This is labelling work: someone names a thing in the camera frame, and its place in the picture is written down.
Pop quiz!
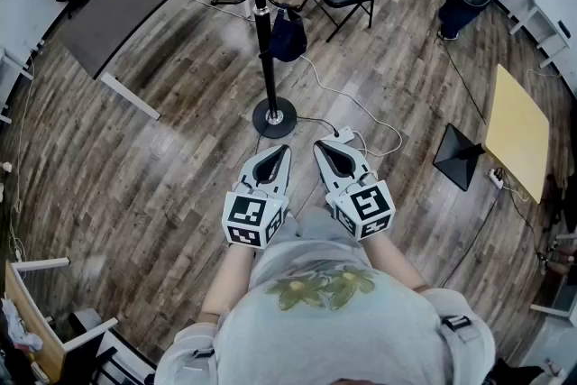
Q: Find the black coat stand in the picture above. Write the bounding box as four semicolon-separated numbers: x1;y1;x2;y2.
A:
210;0;308;140

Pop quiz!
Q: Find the white side table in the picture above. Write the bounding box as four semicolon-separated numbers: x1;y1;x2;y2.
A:
494;0;574;69

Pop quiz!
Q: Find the dark table with white legs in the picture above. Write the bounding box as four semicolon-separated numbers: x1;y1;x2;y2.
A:
58;0;252;122

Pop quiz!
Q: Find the black cable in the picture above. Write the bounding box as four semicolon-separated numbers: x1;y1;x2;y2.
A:
438;188;502;290
442;36;488;126

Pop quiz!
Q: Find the thin white cable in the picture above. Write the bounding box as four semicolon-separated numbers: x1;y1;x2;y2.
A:
7;57;36;261

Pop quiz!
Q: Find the black square table base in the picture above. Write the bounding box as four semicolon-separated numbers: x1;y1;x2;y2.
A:
432;123;488;193

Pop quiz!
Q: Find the person's right forearm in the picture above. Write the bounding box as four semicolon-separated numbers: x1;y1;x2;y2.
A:
359;233;430;295

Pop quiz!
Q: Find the person's left forearm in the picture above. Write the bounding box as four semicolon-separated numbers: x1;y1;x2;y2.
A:
199;243;254;326

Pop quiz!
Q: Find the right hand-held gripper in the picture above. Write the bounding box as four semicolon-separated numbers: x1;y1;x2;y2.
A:
313;140;398;243

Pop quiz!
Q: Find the crumpled white cloth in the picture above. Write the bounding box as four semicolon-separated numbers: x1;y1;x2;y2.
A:
0;296;45;353

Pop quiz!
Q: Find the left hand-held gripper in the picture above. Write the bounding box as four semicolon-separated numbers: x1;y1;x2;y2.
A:
222;143;293;249

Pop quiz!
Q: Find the yellow square table top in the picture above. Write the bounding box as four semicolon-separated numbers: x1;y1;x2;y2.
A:
483;63;552;206

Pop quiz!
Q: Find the grey shoulder strap with buckle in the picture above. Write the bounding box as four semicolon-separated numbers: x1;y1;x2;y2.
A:
439;313;483;346

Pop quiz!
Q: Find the person's grey floral shirt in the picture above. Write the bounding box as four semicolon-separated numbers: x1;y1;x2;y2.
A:
154;206;498;385

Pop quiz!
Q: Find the wooden desk with white frame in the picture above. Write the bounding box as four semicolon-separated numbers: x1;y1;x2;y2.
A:
3;256;120;385

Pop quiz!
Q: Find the dark blue bag item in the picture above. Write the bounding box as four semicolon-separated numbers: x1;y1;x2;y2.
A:
268;7;309;63

